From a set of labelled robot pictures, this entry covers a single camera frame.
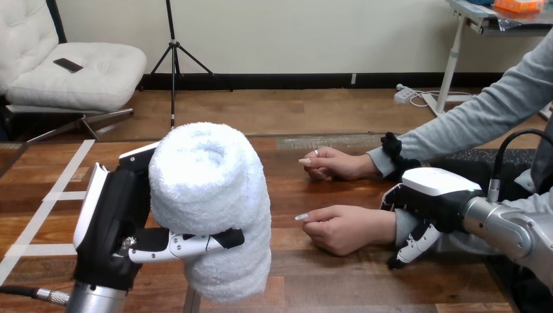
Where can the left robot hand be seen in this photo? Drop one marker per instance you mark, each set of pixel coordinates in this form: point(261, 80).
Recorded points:
point(112, 207)

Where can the person's hand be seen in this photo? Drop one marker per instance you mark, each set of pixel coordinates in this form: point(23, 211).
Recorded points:
point(350, 229)
point(341, 164)

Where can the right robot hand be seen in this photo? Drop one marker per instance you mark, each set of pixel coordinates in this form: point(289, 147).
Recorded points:
point(432, 194)

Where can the white towel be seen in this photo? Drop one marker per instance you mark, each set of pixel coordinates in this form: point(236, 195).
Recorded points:
point(207, 181)

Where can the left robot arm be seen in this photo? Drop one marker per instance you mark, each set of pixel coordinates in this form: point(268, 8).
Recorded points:
point(95, 300)

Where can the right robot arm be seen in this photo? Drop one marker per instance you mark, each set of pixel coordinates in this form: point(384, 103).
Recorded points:
point(510, 229)

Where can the person's body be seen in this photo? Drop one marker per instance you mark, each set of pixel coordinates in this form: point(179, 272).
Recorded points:
point(535, 69)

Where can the black fabric wrist band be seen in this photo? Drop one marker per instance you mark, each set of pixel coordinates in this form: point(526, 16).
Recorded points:
point(394, 149)

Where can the white power strip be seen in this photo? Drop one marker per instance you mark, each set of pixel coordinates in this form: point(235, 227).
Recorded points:
point(403, 95)

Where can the white desk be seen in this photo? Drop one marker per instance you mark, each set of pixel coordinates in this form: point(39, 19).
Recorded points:
point(451, 60)

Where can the white cushioned chair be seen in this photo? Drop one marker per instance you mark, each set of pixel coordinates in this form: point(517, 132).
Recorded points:
point(86, 73)

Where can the black phone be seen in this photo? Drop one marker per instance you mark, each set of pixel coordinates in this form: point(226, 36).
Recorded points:
point(68, 65)

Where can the black tripod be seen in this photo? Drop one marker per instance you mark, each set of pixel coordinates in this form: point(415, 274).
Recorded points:
point(174, 52)

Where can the foil sheet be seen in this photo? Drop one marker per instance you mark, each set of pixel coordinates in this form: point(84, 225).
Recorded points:
point(518, 21)

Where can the orange thing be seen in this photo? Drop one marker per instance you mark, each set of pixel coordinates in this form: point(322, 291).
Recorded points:
point(518, 5)

